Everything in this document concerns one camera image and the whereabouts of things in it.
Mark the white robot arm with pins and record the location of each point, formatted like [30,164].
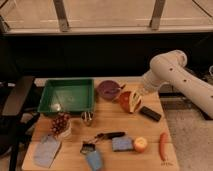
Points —
[170,68]

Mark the yellow banana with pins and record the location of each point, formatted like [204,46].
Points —
[134,100]

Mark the wooden cutting board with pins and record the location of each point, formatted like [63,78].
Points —
[109,117]

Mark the orange carrot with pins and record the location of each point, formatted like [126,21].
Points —
[162,142]

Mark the purple plate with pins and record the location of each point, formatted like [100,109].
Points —
[108,89]

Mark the black chair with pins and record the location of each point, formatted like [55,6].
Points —
[12,130]

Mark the black rectangular block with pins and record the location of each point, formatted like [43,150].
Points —
[150,113]

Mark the white bowl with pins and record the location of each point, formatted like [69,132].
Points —
[66,132]

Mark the blue sponge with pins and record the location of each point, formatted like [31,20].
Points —
[122,144]

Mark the green plastic tray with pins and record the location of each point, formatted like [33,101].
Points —
[68,95]

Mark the small metal cup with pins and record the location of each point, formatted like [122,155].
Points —
[87,117]

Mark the bunch of red grapes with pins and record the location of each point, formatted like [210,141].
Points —
[59,123]

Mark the red yellow apple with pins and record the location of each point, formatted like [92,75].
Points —
[140,144]

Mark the grey blue cloth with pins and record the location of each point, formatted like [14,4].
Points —
[46,151]

